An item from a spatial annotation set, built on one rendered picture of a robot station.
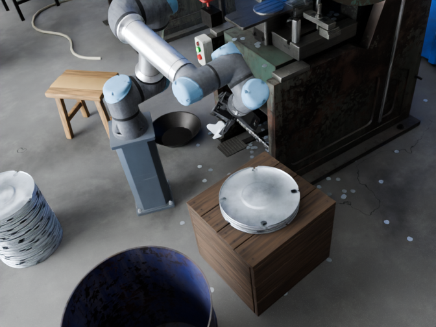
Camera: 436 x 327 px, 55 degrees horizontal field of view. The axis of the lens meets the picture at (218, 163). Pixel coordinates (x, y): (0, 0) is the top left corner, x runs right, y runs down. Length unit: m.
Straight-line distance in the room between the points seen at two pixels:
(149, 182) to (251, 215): 0.62
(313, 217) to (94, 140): 1.50
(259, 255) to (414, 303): 0.66
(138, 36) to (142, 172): 0.78
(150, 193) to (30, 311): 0.69
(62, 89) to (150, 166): 0.83
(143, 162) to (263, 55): 0.68
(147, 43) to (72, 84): 1.29
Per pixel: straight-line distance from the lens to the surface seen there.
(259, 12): 1.79
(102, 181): 2.30
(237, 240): 1.46
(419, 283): 1.86
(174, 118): 2.50
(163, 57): 1.18
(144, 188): 1.95
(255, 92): 1.14
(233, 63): 1.16
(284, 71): 1.67
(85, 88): 2.41
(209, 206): 1.57
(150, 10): 1.39
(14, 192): 1.96
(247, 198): 1.52
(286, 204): 1.50
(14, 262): 2.10
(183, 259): 1.32
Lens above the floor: 1.54
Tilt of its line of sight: 44 degrees down
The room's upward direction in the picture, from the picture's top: 9 degrees counter-clockwise
